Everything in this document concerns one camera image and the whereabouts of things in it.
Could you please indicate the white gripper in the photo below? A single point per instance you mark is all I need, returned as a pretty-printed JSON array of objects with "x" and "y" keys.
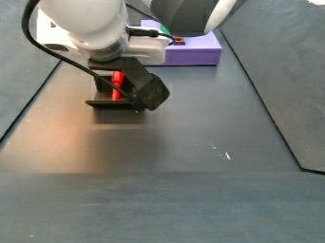
[{"x": 99, "y": 39}]

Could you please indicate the red peg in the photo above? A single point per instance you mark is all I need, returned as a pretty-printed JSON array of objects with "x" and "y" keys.
[{"x": 118, "y": 78}]

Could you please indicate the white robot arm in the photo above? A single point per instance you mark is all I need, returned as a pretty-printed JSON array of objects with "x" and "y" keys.
[{"x": 187, "y": 18}]

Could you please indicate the purple base board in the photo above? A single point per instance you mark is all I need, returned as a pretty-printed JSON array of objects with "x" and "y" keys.
[{"x": 199, "y": 51}]

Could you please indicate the green block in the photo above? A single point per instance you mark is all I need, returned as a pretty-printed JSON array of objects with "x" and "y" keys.
[{"x": 165, "y": 30}]

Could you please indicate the brown L-shaped block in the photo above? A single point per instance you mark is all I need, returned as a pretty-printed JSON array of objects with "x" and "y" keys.
[{"x": 179, "y": 41}]

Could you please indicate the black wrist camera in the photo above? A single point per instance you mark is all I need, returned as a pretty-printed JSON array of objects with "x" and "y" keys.
[{"x": 151, "y": 90}]

